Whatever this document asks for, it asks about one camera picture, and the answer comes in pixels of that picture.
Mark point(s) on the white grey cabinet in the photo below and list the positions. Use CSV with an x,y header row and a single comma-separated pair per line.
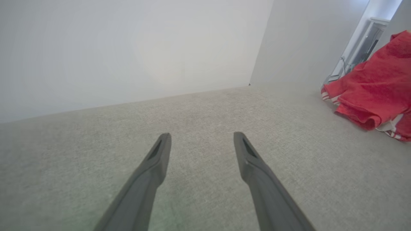
x,y
362,48

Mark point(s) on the grey fabric sofa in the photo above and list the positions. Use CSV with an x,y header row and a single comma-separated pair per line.
x,y
205,112

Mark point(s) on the red garment with white stripes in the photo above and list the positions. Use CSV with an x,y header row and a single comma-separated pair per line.
x,y
375,86

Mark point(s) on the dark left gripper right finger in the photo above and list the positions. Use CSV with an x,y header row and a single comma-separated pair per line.
x,y
273,202

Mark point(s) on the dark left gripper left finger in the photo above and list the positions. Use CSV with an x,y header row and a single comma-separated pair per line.
x,y
141,195

